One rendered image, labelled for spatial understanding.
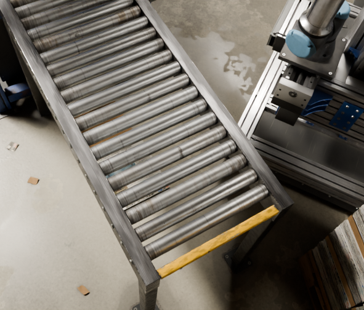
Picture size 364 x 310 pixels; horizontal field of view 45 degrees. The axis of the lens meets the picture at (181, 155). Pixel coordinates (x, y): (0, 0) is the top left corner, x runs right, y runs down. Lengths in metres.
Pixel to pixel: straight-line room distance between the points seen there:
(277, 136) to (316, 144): 0.20
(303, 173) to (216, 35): 1.15
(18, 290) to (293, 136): 1.52
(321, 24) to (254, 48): 1.39
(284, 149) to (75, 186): 1.08
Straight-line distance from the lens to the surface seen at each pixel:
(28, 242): 2.28
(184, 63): 1.72
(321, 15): 1.53
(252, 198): 1.47
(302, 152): 2.30
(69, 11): 1.92
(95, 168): 1.48
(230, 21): 3.03
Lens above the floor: 2.12
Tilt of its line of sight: 62 degrees down
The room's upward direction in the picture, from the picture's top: 9 degrees clockwise
